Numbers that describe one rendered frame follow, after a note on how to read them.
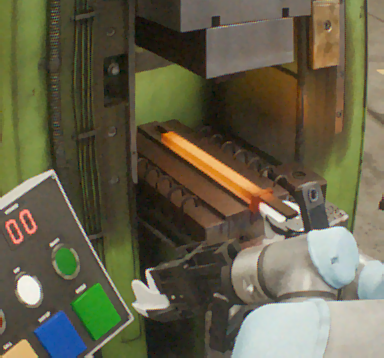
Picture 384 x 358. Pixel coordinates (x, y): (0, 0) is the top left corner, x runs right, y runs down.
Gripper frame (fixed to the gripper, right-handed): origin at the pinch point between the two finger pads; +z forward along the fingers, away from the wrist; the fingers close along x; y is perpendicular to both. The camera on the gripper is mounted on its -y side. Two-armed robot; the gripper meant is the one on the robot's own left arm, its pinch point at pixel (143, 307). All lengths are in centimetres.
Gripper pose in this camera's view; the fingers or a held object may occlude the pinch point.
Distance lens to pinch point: 105.6
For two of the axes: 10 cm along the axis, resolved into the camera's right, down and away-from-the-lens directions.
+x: -5.3, 3.9, -7.6
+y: -4.2, -8.9, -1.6
